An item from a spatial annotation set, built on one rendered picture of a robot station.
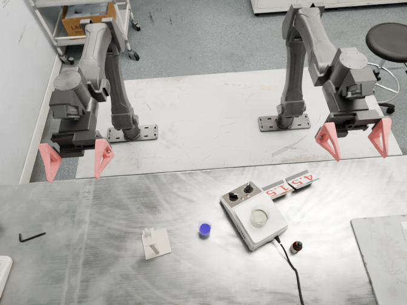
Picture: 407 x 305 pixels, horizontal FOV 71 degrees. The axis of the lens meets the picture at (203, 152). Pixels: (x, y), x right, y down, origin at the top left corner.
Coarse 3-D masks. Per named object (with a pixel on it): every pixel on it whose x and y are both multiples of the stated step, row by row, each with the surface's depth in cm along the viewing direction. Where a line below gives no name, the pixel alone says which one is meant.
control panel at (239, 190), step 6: (240, 186) 97; (246, 186) 96; (252, 186) 96; (228, 192) 96; (234, 192) 95; (240, 192) 95; (252, 192) 93; (258, 192) 92; (228, 198) 94; (240, 198) 92; (246, 198) 92; (228, 204) 92; (234, 204) 91
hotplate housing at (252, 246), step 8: (264, 192) 92; (224, 200) 94; (248, 200) 91; (232, 208) 90; (232, 216) 90; (240, 224) 87; (240, 232) 89; (280, 232) 87; (248, 240) 85; (264, 240) 84; (256, 248) 87
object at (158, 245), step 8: (144, 232) 81; (152, 232) 81; (160, 232) 93; (144, 240) 80; (152, 240) 80; (160, 240) 91; (168, 240) 91; (144, 248) 90; (152, 248) 82; (160, 248) 90; (168, 248) 90; (152, 256) 89
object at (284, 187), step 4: (284, 184) 99; (276, 188) 98; (280, 188) 98; (284, 188) 97; (288, 188) 96; (268, 192) 97; (272, 192) 97; (276, 192) 96; (280, 192) 95; (272, 196) 95
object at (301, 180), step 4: (304, 176) 101; (308, 176) 100; (312, 176) 99; (296, 180) 99; (300, 180) 99; (304, 180) 98; (308, 180) 97; (292, 184) 98; (296, 184) 97; (300, 184) 97
